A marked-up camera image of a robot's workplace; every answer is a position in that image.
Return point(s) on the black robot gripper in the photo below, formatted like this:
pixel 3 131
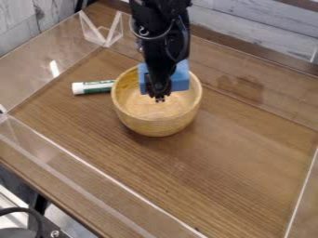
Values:
pixel 165 44

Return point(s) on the blue rectangular block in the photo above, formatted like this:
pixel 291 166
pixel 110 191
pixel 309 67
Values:
pixel 179 78

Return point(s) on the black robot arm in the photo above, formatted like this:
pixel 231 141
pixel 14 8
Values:
pixel 165 8

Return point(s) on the brown wooden bowl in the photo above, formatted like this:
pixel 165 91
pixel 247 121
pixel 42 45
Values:
pixel 150 118

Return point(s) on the white green marker tube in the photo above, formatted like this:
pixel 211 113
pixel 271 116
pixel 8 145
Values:
pixel 82 88

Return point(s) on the clear acrylic corner bracket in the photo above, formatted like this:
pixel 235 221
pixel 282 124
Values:
pixel 99 34

